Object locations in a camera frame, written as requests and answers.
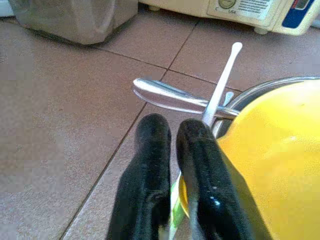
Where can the green yellow wrapper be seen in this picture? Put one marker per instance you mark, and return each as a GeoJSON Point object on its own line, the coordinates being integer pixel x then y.
{"type": "Point", "coordinates": [178, 205]}

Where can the white plastic chopstick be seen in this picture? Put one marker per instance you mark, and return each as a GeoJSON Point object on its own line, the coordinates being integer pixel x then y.
{"type": "Point", "coordinates": [222, 82]}

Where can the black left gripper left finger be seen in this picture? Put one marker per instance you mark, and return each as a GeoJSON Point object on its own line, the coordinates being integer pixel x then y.
{"type": "Point", "coordinates": [145, 175]}

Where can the yellow plastic bowl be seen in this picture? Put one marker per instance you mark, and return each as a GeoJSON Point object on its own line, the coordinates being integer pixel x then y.
{"type": "Point", "coordinates": [275, 162]}

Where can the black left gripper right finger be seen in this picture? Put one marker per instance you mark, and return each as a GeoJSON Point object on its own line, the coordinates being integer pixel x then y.
{"type": "Point", "coordinates": [207, 180]}

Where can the cream water ionizer machine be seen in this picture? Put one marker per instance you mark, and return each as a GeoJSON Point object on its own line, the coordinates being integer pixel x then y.
{"type": "Point", "coordinates": [195, 7]}

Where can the clear jar brown powder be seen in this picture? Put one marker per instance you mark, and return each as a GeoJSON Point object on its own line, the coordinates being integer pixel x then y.
{"type": "Point", "coordinates": [75, 20]}

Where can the steel spoon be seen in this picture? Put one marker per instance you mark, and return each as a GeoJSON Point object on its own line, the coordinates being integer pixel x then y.
{"type": "Point", "coordinates": [162, 93]}

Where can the steel bowl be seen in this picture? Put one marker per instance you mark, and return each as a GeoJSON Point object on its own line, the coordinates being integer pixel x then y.
{"type": "Point", "coordinates": [252, 88]}

